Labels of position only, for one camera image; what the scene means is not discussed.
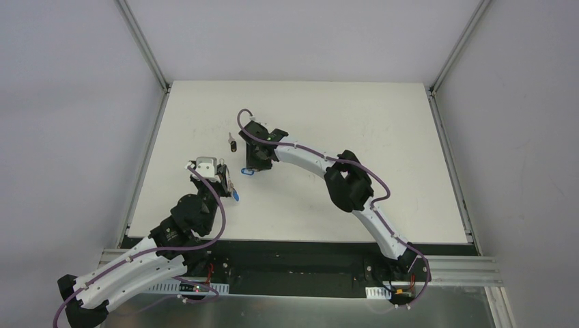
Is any left aluminium frame post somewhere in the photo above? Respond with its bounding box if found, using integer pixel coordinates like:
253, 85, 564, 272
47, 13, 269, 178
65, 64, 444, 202
115, 0, 171, 94

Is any left white controller board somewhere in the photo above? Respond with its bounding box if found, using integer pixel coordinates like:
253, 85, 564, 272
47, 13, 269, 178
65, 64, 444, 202
144, 279, 229, 296

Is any key with blue frame tag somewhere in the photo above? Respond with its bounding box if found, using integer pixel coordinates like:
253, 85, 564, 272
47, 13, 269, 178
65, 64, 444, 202
240, 167, 256, 176

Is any black metal base rail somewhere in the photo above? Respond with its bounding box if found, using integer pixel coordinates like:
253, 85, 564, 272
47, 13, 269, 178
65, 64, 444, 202
119, 235, 433, 300

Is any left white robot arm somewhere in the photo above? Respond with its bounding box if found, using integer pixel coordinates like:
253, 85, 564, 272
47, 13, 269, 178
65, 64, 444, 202
53, 157, 234, 327

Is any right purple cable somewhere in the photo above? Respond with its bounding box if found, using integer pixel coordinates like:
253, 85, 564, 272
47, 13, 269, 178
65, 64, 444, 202
237, 108, 433, 313

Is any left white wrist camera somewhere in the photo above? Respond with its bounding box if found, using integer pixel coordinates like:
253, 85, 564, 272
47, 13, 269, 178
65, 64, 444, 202
186, 156, 217, 180

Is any white controller board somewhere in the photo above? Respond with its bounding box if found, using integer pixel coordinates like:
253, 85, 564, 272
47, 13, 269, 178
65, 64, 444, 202
365, 287, 414, 306
144, 279, 229, 296

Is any purple cable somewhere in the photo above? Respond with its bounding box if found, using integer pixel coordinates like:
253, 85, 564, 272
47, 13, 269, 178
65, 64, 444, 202
237, 108, 433, 313
52, 166, 227, 328

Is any right white controller board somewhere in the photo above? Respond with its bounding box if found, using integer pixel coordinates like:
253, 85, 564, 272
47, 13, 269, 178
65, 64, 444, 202
365, 287, 414, 306

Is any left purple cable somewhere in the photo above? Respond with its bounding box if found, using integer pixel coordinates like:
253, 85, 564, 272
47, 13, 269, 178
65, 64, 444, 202
52, 166, 227, 328

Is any key with black head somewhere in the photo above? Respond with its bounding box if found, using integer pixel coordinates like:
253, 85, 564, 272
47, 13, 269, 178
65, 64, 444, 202
228, 133, 238, 152

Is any right aluminium frame post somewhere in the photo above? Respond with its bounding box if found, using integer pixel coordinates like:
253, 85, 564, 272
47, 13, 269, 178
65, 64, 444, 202
429, 0, 494, 97

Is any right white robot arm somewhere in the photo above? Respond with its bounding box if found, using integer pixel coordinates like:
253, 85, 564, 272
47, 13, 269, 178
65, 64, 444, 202
239, 120, 419, 280

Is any aluminium frame post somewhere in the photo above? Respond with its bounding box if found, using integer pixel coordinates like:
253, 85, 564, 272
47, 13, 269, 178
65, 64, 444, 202
115, 0, 171, 94
429, 0, 494, 97

